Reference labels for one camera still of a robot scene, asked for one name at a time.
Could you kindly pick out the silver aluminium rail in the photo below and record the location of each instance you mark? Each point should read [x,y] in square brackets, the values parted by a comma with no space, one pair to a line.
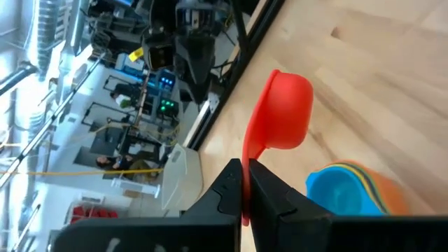
[206,112]

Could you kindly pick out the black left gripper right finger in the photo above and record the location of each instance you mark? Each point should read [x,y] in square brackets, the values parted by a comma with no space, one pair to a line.
[297,234]

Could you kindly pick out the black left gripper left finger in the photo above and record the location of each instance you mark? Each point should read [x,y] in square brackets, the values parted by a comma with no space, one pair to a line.
[210,234]

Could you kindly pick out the red measuring cup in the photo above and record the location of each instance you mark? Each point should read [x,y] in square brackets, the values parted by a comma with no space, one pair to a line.
[283,112]

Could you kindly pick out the person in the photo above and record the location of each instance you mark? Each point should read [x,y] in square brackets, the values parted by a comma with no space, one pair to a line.
[140,164]

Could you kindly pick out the red storage bins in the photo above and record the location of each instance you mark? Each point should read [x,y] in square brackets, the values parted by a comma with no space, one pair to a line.
[94,213]

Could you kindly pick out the orange measuring cups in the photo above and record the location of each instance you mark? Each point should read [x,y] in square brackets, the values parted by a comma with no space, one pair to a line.
[397,196]

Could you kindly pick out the teal measuring cup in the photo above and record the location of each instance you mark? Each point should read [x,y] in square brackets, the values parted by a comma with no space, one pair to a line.
[339,196]

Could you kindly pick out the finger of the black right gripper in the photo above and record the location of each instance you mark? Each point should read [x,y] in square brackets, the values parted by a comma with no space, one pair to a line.
[196,66]

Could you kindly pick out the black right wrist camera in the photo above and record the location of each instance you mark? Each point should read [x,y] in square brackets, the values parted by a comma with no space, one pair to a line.
[159,57]

